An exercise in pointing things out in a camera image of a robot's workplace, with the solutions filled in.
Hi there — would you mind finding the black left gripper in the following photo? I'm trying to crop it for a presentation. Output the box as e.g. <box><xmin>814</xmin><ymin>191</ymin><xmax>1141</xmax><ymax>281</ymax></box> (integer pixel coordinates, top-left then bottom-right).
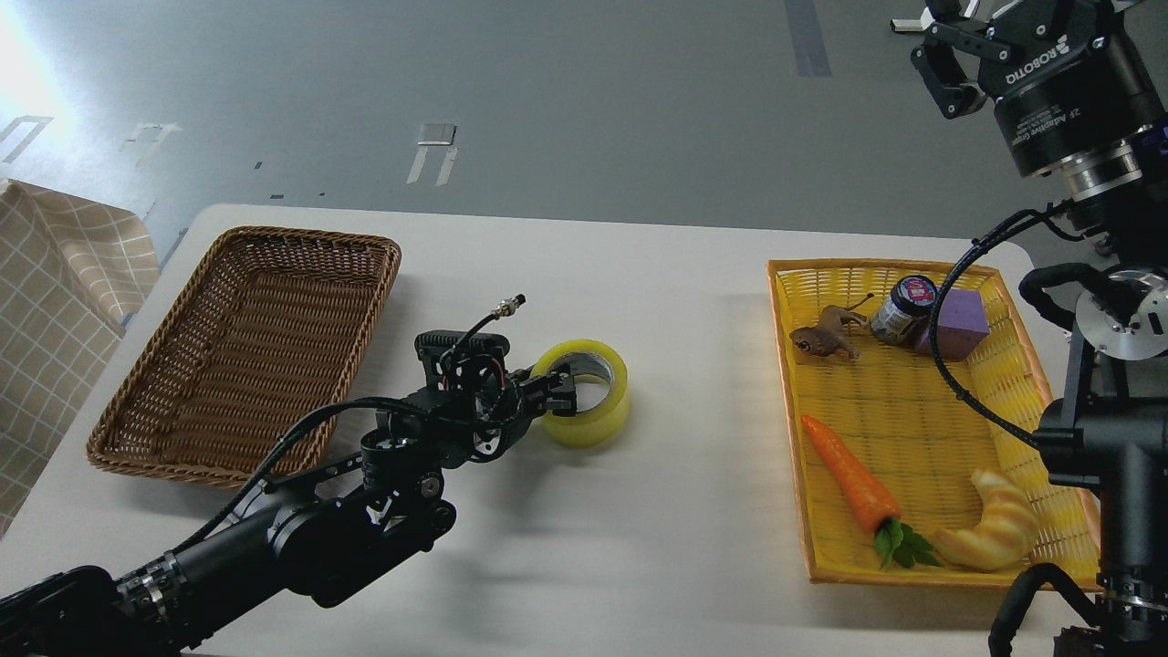
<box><xmin>463</xmin><ymin>369</ymin><xmax>580</xmax><ymax>464</ymax></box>

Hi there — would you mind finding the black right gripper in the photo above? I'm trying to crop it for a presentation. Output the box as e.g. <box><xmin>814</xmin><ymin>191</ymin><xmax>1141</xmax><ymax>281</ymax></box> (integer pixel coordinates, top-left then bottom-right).
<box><xmin>910</xmin><ymin>1</ymin><xmax>1164</xmax><ymax>177</ymax></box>

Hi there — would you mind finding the yellow tape roll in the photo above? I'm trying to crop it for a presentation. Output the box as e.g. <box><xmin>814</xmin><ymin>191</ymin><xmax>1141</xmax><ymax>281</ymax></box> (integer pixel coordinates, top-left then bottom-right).
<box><xmin>531</xmin><ymin>339</ymin><xmax>631</xmax><ymax>449</ymax></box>

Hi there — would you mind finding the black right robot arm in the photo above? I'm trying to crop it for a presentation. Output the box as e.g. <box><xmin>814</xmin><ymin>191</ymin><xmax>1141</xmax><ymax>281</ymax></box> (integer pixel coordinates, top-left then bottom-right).
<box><xmin>911</xmin><ymin>1</ymin><xmax>1167</xmax><ymax>656</ymax></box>

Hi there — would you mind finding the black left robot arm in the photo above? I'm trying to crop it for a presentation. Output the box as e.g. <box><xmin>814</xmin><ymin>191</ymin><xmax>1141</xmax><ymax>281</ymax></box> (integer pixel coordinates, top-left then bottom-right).
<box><xmin>4</xmin><ymin>295</ymin><xmax>579</xmax><ymax>656</ymax></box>

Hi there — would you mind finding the white stand base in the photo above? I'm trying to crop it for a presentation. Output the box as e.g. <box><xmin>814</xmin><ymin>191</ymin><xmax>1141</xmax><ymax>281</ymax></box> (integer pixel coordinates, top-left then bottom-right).
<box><xmin>890</xmin><ymin>18</ymin><xmax>931</xmax><ymax>34</ymax></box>

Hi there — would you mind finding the small dark jar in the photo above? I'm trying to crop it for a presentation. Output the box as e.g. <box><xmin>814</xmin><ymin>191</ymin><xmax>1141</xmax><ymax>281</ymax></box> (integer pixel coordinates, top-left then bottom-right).
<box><xmin>871</xmin><ymin>274</ymin><xmax>938</xmax><ymax>346</ymax></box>

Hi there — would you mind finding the purple foam block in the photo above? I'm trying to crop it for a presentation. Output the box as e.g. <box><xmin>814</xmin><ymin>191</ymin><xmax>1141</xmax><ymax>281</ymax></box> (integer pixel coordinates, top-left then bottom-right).
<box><xmin>908</xmin><ymin>288</ymin><xmax>990</xmax><ymax>361</ymax></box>

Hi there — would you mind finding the brown toy animal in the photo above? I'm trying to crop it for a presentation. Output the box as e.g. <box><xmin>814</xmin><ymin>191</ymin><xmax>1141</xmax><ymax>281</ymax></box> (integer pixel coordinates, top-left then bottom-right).
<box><xmin>788</xmin><ymin>305</ymin><xmax>869</xmax><ymax>360</ymax></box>

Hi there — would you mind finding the brown wicker basket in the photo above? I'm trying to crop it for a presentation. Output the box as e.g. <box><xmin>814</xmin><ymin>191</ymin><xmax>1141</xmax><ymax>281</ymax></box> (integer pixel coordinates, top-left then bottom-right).
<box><xmin>85</xmin><ymin>227</ymin><xmax>402</xmax><ymax>489</ymax></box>

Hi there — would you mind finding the orange toy carrot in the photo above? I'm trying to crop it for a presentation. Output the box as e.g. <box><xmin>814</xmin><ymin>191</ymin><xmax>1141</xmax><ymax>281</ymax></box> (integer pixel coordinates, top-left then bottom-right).
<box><xmin>799</xmin><ymin>414</ymin><xmax>943</xmax><ymax>569</ymax></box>

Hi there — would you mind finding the yellow plastic basket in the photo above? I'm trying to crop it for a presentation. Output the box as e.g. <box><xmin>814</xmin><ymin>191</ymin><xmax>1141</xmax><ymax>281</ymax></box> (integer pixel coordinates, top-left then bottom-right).
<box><xmin>766</xmin><ymin>258</ymin><xmax>1099</xmax><ymax>593</ymax></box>

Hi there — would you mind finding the toy croissant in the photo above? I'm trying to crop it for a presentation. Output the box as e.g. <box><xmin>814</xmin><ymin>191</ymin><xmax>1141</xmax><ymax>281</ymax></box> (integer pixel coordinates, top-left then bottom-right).
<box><xmin>930</xmin><ymin>469</ymin><xmax>1040</xmax><ymax>570</ymax></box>

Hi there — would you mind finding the beige checkered cloth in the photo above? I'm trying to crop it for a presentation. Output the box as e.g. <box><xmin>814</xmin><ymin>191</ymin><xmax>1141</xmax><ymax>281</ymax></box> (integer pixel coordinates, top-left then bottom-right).
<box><xmin>1</xmin><ymin>179</ymin><xmax>160</xmax><ymax>530</ymax></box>

